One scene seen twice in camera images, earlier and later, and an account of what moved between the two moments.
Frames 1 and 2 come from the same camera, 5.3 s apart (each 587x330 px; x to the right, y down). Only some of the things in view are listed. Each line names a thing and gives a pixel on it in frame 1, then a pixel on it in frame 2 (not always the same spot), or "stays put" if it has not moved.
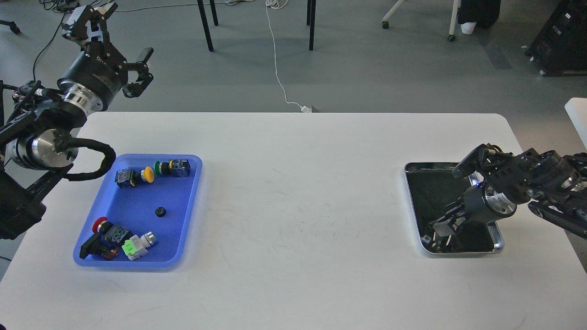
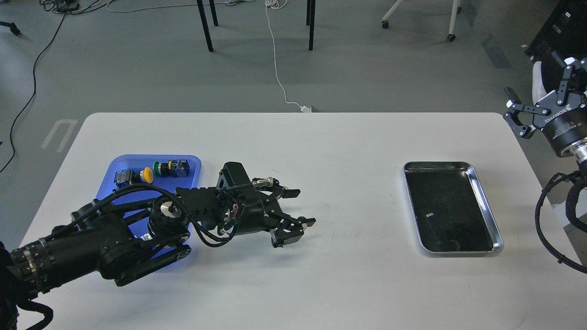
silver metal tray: (432, 188) stays put
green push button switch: (177, 167) stays put
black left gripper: (92, 78) -> (236, 203)
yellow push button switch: (127, 178) stays put
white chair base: (451, 36) stays put
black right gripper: (479, 205) -> (565, 124)
